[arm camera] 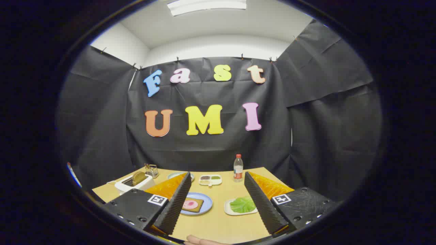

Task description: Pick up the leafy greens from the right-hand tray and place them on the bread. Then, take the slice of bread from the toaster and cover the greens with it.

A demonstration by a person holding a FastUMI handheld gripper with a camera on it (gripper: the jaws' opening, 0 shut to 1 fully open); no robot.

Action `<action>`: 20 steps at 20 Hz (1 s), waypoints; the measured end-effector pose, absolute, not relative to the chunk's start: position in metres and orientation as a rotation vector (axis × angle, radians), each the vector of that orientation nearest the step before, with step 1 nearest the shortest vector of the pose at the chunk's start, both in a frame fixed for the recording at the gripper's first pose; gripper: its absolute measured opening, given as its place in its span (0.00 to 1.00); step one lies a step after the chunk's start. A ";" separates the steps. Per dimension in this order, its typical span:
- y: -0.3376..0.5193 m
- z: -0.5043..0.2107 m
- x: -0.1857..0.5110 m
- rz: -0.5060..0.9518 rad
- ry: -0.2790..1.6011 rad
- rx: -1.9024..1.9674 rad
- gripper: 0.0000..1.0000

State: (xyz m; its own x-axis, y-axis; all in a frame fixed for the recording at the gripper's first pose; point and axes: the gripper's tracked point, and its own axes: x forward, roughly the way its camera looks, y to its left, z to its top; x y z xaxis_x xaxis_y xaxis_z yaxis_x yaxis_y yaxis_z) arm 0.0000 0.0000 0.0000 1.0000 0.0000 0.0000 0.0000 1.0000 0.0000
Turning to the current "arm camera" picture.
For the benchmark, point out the round brown bread slice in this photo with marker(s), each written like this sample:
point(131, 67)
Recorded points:
point(138, 177)

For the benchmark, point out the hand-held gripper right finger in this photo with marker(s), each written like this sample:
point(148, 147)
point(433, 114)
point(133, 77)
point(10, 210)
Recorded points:
point(262, 204)

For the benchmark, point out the white rectangular plate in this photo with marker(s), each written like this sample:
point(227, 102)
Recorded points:
point(229, 209)

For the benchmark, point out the blue round plate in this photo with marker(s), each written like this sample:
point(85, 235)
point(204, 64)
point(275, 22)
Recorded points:
point(206, 203)

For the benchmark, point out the clear bottle with red cap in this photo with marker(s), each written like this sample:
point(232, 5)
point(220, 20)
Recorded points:
point(238, 168)

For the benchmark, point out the pale green plate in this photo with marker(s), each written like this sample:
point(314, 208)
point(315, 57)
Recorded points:
point(173, 175)

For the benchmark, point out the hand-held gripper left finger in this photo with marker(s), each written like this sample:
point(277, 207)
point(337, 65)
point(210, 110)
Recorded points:
point(177, 204)

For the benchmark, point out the ceiling light panel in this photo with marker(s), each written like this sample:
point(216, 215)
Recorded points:
point(206, 6)

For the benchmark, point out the white divided condiment dish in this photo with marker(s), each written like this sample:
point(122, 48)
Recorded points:
point(210, 180)

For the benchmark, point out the green lettuce leaf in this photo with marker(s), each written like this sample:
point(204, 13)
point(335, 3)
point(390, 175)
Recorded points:
point(242, 205)

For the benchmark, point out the pink ham slice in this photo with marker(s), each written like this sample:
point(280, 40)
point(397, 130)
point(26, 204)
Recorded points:
point(190, 204)

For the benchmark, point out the white toaster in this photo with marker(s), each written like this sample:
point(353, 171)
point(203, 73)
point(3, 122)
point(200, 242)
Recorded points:
point(126, 187)

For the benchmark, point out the square toast slice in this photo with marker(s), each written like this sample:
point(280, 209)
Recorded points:
point(199, 206)

